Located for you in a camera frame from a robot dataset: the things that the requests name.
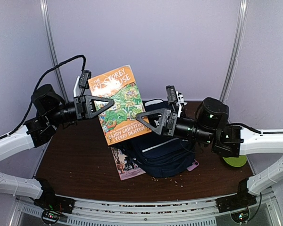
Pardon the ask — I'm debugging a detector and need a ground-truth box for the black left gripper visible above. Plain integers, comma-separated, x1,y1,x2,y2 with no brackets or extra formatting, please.
46,94,115,125

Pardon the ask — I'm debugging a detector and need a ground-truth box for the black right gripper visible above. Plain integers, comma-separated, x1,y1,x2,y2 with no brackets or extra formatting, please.
135,108,215,145

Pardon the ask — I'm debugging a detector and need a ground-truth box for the navy blue student backpack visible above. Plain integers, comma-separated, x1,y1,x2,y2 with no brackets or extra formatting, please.
119,98,196,178

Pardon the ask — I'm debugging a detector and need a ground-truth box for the orange green treehouse book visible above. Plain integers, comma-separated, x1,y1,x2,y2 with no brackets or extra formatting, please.
88,65,151,146

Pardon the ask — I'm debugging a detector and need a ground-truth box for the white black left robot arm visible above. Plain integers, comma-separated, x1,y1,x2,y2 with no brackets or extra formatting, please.
0,84,114,209

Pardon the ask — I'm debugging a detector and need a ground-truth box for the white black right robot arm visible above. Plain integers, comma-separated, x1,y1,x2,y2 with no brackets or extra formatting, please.
136,97,283,208

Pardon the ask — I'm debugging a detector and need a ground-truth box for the pink Shakespeare story book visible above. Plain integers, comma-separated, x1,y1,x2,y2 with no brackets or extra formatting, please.
110,147,146,181

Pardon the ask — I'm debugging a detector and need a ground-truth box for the pink smartphone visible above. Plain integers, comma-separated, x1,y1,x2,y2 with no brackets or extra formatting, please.
186,159,199,171

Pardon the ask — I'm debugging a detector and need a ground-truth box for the green plate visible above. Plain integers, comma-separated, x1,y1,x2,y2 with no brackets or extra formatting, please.
223,155,247,168

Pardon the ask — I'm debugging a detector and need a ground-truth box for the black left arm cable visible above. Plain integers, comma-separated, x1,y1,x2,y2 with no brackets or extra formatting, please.
0,54,87,142

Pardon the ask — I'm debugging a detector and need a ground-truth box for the front aluminium rail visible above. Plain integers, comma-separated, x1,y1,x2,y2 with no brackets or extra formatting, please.
9,195,279,226

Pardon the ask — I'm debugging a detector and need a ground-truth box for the left aluminium frame post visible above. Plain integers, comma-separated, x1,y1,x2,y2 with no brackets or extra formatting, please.
40,0,69,102

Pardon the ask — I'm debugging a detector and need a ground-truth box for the aluminium frame post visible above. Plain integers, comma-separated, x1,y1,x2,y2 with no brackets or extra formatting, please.
219,0,249,104
40,0,69,102

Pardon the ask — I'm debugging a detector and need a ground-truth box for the right aluminium frame post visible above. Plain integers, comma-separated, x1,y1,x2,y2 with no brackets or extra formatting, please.
219,0,249,104

